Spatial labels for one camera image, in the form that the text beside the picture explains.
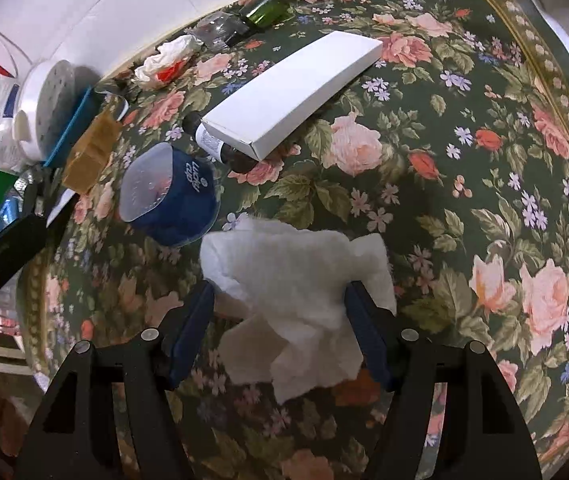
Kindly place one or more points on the clear plastic water bottle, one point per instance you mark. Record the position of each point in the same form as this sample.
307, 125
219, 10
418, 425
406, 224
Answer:
12, 205

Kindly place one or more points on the yellow brown cardboard box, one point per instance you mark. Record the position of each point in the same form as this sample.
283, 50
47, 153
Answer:
92, 155

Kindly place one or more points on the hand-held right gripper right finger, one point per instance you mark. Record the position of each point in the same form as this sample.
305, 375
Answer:
369, 335

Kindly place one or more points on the white round canister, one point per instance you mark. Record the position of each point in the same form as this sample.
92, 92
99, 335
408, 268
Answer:
44, 105

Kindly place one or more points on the green glass bottle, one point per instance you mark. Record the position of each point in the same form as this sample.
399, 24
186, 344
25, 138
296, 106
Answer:
264, 10

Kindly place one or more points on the blue flat case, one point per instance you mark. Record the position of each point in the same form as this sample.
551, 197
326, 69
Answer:
72, 132

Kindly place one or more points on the blue cup with clear lid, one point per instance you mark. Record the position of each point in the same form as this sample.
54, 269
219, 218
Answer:
184, 205

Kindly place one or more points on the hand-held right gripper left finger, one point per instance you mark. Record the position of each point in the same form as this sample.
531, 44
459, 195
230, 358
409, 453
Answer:
192, 332

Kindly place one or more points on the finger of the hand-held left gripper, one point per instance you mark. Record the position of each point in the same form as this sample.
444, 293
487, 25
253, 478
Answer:
4, 255

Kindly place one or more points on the long white cardboard box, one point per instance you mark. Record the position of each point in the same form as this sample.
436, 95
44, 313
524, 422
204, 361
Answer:
289, 90

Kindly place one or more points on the brown bottle with white label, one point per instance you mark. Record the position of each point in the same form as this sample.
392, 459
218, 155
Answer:
214, 146

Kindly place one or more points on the white paper tissue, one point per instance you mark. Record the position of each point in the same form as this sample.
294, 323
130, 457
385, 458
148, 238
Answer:
289, 280

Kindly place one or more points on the floral tablecloth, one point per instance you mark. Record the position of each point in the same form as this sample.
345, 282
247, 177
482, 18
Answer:
464, 160

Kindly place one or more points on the white orange plastic bag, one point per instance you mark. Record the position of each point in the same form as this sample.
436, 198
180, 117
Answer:
159, 57

